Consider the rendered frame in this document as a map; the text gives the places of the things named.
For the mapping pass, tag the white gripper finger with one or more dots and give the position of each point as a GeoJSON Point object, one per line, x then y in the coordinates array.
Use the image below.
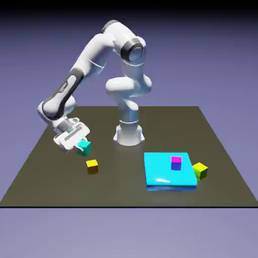
{"type": "Point", "coordinates": [85, 139]}
{"type": "Point", "coordinates": [79, 149]}

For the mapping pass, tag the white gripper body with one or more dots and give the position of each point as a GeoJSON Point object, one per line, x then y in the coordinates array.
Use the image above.
{"type": "Point", "coordinates": [71, 137]}

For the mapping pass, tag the small teal cube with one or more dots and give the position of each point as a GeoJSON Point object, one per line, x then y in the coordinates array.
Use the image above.
{"type": "Point", "coordinates": [85, 147]}

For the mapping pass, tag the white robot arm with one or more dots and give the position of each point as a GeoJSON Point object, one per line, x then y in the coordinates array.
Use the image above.
{"type": "Point", "coordinates": [125, 84]}

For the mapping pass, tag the small yellow cube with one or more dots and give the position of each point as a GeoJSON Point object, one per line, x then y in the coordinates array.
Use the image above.
{"type": "Point", "coordinates": [92, 165]}

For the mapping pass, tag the small magenta cube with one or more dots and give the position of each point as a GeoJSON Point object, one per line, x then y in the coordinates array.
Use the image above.
{"type": "Point", "coordinates": [176, 162]}

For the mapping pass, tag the small lime cube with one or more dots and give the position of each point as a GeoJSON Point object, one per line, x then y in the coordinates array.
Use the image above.
{"type": "Point", "coordinates": [200, 170]}

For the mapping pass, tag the large cyan box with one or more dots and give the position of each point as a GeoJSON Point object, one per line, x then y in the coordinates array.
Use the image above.
{"type": "Point", "coordinates": [169, 171]}

